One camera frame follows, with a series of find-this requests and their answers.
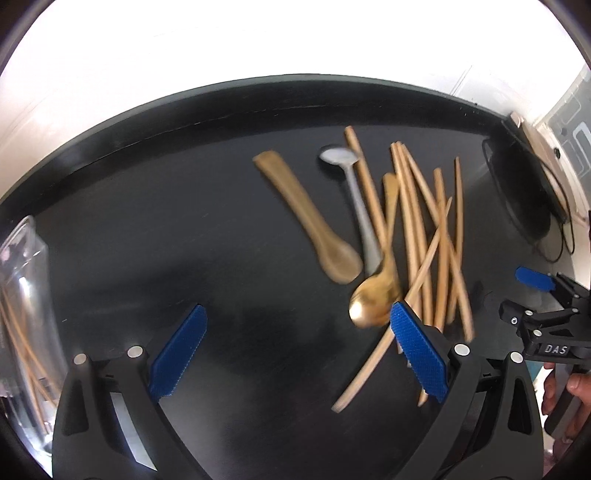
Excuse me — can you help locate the person's right hand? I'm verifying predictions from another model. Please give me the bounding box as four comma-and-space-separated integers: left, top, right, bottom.
542, 364, 591, 416

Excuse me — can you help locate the translucent patterned panel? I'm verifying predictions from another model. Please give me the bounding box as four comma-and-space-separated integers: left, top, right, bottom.
540, 65, 591, 195

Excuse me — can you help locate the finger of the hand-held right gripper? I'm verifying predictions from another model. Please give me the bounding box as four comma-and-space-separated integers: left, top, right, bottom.
515, 266, 591, 308
499, 299, 579, 332

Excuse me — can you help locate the silver metal spoon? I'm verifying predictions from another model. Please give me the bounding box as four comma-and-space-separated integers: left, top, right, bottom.
320, 145, 385, 274

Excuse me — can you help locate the tapered wooden chopstick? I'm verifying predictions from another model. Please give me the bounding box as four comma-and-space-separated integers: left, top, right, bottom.
0, 298, 58, 407
7, 323, 49, 437

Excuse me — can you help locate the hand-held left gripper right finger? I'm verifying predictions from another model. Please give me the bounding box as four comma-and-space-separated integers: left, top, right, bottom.
390, 301, 548, 480

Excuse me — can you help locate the black cable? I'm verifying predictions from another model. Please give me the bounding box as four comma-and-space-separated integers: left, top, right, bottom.
526, 134, 578, 264

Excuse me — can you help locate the light wooden spoon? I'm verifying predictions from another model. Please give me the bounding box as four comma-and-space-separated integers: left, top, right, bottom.
253, 150, 364, 284

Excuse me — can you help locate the gold metal spoon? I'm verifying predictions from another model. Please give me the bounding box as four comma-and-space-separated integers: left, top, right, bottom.
348, 173, 403, 329

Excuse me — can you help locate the pile of wooden chopsticks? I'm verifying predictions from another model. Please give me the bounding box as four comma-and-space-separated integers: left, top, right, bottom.
332, 126, 476, 413

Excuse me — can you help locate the clear glass container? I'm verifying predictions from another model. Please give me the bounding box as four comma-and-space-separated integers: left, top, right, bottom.
0, 215, 65, 462

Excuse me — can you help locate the wooden stand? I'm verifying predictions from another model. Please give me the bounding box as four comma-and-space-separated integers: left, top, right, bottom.
509, 112, 566, 217

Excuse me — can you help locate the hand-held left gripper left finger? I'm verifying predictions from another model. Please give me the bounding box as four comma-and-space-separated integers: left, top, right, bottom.
53, 304, 208, 480

